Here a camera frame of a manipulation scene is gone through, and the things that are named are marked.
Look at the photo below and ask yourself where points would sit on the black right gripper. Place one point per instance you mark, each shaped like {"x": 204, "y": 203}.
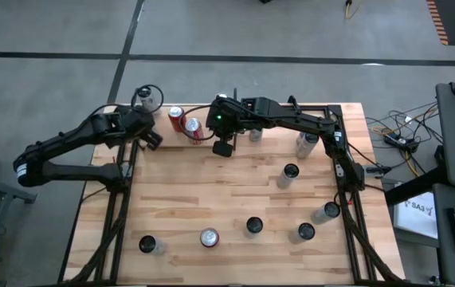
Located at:
{"x": 227, "y": 115}

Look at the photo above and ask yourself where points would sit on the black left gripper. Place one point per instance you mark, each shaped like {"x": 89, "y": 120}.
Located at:
{"x": 139, "y": 121}

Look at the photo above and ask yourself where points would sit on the silver slim can green print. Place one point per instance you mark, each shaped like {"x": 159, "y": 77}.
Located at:
{"x": 144, "y": 93}

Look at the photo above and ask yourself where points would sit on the red Coca-Cola can white script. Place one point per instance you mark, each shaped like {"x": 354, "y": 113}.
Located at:
{"x": 194, "y": 133}

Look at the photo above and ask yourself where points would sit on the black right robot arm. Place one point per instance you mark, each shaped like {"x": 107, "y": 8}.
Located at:
{"x": 303, "y": 119}

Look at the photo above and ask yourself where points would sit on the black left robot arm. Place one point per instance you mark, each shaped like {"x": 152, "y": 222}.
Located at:
{"x": 63, "y": 139}

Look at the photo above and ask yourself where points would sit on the raised wooden shelf board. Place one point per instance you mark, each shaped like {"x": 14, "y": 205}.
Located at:
{"x": 171, "y": 140}

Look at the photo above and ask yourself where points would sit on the silver Celsius Arctic Vibe can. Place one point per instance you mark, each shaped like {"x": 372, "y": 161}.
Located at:
{"x": 256, "y": 136}
{"x": 254, "y": 225}

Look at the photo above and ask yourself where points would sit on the black clamp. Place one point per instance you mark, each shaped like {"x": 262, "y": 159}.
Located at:
{"x": 293, "y": 103}

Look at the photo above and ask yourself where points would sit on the silver Celsius can yellow print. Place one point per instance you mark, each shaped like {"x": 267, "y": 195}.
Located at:
{"x": 285, "y": 181}

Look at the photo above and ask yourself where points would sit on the red zero sugar cola can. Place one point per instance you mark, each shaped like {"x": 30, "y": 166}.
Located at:
{"x": 209, "y": 238}

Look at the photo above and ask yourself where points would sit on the silver slim can black lid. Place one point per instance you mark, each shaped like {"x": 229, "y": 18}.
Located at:
{"x": 296, "y": 237}
{"x": 320, "y": 217}
{"x": 157, "y": 247}

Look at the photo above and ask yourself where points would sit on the grey metal side table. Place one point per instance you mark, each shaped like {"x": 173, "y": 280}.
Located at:
{"x": 4, "y": 188}

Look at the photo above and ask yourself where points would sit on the black power strip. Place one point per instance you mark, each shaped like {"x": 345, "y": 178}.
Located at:
{"x": 400, "y": 141}

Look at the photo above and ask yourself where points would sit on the black desk leg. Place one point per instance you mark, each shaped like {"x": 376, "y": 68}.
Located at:
{"x": 410, "y": 185}

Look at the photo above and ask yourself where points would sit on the white paper sheet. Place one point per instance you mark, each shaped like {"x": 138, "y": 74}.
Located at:
{"x": 418, "y": 217}

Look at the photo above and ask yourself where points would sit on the black aluminium table frame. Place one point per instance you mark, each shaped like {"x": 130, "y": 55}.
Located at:
{"x": 335, "y": 110}

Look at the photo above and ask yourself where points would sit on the grey metal bracket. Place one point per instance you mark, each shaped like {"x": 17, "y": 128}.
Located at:
{"x": 339, "y": 171}

